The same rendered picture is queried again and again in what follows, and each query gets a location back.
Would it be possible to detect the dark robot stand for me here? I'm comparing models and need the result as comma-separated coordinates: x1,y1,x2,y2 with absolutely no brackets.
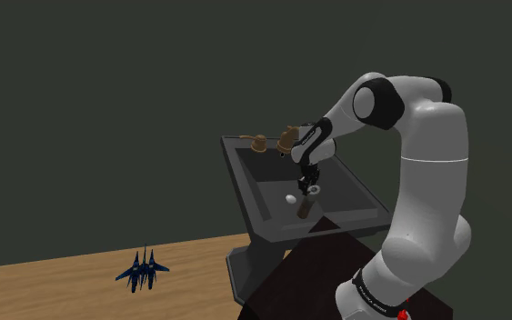
236,215,455,320

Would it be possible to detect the blue toy jet plane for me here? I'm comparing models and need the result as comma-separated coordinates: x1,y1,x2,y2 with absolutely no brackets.
115,243,171,294

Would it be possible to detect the grey pedestal sink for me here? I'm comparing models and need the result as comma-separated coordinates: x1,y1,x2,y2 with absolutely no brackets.
220,135,393,307

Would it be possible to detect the brown tap handle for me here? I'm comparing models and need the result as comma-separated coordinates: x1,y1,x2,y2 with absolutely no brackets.
239,134,268,154

